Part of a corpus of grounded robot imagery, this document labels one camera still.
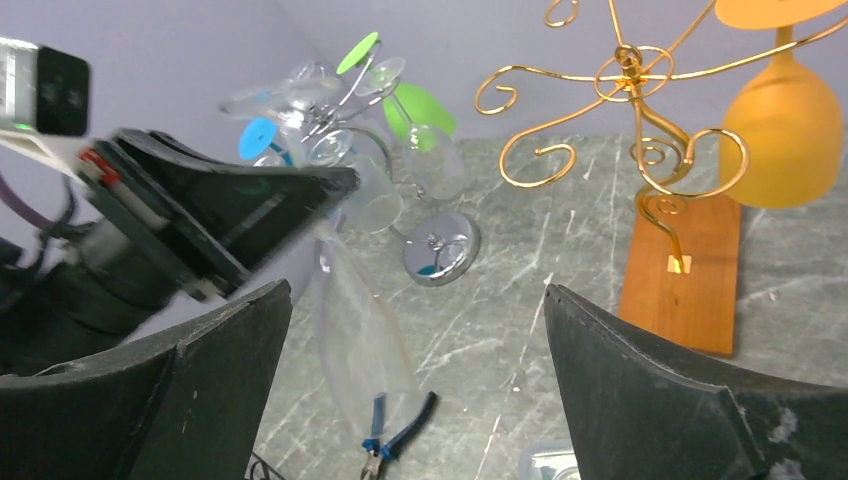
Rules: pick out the clear hanging wine glass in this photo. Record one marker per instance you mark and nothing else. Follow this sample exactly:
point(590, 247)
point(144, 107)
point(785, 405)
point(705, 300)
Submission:
point(433, 161)

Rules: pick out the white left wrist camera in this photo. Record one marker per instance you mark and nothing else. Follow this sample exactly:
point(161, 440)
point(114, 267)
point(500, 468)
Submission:
point(43, 90)

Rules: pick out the chrome wire glass rack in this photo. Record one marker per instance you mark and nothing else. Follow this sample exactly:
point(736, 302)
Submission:
point(438, 250)

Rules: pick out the orange frosted wine glass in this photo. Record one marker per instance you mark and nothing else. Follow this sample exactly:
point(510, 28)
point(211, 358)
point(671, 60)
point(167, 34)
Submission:
point(789, 117)

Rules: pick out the gold wire glass rack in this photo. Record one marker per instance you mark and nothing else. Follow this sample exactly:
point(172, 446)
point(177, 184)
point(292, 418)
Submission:
point(681, 277)

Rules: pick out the green wine glass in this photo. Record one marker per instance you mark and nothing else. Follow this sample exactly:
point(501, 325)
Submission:
point(378, 83)

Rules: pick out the clear plastic storage box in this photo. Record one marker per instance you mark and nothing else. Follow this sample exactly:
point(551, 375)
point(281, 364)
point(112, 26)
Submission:
point(549, 460)

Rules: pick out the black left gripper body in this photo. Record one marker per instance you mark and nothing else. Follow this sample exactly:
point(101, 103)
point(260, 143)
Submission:
point(104, 288)

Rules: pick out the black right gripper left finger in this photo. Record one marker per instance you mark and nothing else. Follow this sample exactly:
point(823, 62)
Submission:
point(183, 403)

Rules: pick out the blue wine glass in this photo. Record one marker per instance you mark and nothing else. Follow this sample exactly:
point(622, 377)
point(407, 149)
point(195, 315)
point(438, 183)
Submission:
point(258, 144)

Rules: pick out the clear wine glass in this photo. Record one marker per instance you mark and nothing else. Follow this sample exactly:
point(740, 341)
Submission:
point(362, 350)
point(433, 161)

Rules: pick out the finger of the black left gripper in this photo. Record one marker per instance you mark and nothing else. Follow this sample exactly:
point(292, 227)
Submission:
point(265, 199)

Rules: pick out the blue handled pliers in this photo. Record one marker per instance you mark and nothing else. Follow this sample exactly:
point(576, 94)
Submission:
point(378, 452)

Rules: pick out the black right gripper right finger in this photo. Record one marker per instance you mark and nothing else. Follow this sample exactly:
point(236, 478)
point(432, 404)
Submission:
point(639, 406)

